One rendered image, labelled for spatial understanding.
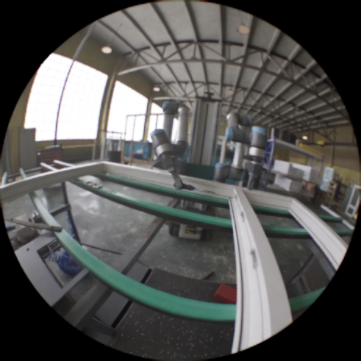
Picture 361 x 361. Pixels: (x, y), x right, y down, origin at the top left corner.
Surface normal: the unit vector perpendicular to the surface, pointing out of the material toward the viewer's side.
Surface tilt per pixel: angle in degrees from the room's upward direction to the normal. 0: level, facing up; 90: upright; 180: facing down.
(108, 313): 0
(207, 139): 90
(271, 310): 0
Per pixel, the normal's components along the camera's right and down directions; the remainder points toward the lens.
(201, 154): -0.08, 0.26
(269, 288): 0.12, -0.96
